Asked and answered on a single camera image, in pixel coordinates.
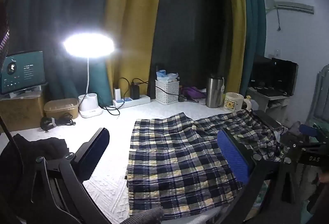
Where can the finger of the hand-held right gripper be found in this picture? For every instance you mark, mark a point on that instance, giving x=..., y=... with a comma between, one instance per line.
x=267, y=118
x=308, y=130

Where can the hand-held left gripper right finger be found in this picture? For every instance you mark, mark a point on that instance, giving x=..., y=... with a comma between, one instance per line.
x=234, y=157

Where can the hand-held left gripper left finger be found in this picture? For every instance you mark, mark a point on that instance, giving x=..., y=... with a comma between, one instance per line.
x=93, y=152

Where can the plaid pants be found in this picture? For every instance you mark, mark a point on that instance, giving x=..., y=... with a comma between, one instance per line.
x=174, y=157

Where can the small grey desk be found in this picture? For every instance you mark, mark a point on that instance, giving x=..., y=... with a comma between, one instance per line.
x=259, y=100

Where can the mug with bear print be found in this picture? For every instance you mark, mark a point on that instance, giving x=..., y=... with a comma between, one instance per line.
x=234, y=103

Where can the grey ribbed panel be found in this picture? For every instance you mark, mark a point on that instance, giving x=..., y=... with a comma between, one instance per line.
x=320, y=90

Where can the white desk lamp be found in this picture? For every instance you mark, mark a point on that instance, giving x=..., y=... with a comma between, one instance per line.
x=88, y=108

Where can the black laptop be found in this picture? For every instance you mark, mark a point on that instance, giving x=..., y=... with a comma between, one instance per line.
x=282, y=72

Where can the tan lidded container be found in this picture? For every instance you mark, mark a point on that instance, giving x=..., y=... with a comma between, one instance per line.
x=61, y=108

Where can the steel tumbler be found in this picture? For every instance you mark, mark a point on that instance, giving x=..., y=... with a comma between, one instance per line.
x=214, y=93

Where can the white charger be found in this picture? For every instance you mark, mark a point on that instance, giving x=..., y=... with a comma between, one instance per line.
x=117, y=94

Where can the white power strip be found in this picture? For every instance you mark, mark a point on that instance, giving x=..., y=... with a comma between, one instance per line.
x=138, y=102

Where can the black cloth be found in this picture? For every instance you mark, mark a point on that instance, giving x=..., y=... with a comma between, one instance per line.
x=25, y=147

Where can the black charger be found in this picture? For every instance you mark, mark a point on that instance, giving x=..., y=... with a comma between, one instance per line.
x=134, y=91

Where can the purple cloth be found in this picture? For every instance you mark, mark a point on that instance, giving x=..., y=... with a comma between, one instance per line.
x=192, y=92

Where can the grey knit cloth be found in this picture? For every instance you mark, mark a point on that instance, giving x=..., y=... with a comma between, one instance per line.
x=149, y=215

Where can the cardboard box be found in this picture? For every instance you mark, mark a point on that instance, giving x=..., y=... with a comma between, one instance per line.
x=18, y=113

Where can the black upright panel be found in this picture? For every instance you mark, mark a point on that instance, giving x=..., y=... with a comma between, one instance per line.
x=153, y=85

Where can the yellow curtain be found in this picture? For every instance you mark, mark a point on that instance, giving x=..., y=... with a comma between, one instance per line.
x=128, y=8
x=237, y=34

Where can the white plastic basket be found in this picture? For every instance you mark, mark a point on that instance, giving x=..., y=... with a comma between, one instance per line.
x=167, y=93

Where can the clear plastic bags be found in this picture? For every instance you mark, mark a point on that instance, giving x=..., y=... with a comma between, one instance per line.
x=165, y=76

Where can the tablet with lit screen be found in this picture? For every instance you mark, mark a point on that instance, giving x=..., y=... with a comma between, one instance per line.
x=23, y=72

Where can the white air conditioner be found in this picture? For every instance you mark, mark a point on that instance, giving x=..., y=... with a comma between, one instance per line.
x=290, y=5

